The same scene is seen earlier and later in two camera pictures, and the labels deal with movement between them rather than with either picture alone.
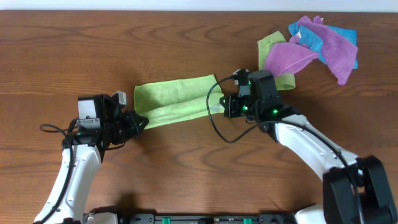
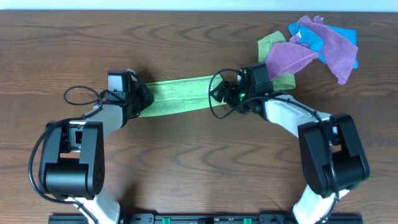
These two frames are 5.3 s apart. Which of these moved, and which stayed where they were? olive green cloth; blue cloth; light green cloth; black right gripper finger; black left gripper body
Moved: black left gripper body; black right gripper finger; light green cloth
Stayed: blue cloth; olive green cloth
